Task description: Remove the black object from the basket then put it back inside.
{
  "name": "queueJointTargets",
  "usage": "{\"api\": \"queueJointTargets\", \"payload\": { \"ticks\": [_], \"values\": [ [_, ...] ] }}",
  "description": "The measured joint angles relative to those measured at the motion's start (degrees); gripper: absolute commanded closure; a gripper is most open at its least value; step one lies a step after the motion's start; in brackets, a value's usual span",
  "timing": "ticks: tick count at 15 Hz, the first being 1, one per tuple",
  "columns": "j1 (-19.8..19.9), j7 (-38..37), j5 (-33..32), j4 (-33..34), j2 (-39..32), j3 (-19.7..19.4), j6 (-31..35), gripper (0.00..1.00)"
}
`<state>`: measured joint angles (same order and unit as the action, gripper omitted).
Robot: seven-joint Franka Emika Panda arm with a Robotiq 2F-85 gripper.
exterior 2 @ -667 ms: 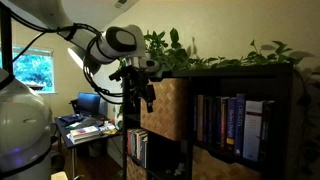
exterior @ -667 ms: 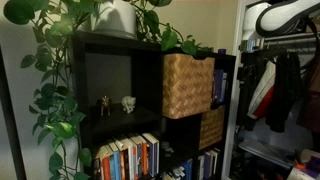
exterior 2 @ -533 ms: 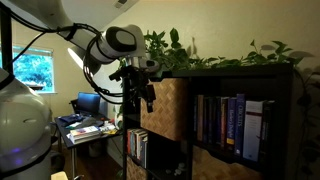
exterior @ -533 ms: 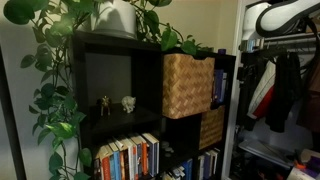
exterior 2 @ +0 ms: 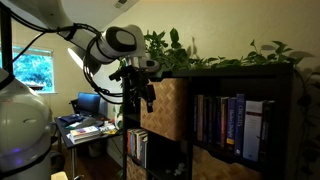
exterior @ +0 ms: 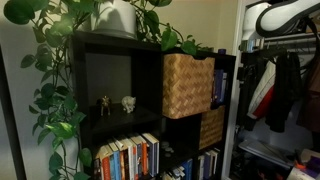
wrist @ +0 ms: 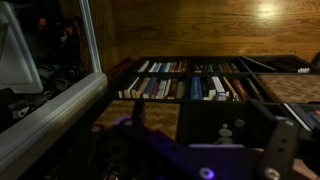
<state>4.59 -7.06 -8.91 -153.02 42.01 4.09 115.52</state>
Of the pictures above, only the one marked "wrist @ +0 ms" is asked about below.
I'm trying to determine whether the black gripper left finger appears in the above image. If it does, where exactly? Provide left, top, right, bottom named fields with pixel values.
left=71, top=99, right=218, bottom=180

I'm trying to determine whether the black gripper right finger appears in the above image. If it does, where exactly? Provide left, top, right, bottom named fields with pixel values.
left=249, top=99, right=301, bottom=180

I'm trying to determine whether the grey white book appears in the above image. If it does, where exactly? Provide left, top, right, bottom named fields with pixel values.
left=155, top=79, right=169, bottom=100

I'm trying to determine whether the black book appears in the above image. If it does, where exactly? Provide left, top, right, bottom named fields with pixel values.
left=245, top=77, right=266, bottom=103
left=200, top=76, right=214, bottom=98

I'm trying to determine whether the brown book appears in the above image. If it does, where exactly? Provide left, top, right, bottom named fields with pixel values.
left=166, top=78, right=178, bottom=100
left=175, top=60, right=186, bottom=73

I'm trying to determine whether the tan book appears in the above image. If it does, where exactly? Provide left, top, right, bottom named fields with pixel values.
left=134, top=77, right=152, bottom=99

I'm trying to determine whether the red orange book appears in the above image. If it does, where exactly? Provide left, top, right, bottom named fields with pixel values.
left=232, top=78, right=250, bottom=102

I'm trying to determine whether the black cube bookshelf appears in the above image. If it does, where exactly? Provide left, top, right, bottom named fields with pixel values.
left=108, top=54, right=320, bottom=148

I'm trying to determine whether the thin yellow book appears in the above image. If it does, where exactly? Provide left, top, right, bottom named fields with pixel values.
left=222, top=76, right=240, bottom=102

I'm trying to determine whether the teal book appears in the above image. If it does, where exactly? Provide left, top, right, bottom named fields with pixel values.
left=204, top=63, right=216, bottom=73

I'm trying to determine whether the white closet door frame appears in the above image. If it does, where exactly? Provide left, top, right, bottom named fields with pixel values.
left=0, top=0, right=109, bottom=174

